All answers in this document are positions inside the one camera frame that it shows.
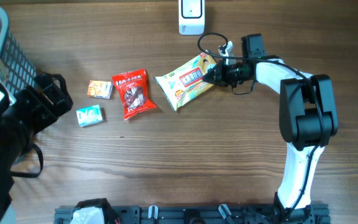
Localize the small orange snack box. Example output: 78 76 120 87
87 80 113 99

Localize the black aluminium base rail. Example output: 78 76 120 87
53 203 331 224

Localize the black camera cable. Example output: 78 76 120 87
9 142 45 179
196 32 326 215

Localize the red candy bag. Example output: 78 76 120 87
112 68 157 120

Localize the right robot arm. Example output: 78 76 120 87
203 34 338 223

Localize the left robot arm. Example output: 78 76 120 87
0 59 73 223

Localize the small teal white box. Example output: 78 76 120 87
76 105 104 127

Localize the white barcode scanner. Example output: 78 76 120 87
178 0 206 35

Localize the cream yellow snack bag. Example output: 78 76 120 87
154 53 216 111

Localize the dark grey plastic shopping basket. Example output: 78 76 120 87
0 7 36 94

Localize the left black camera cable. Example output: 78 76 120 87
9 142 45 179

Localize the right black camera cable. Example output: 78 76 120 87
196 32 326 215

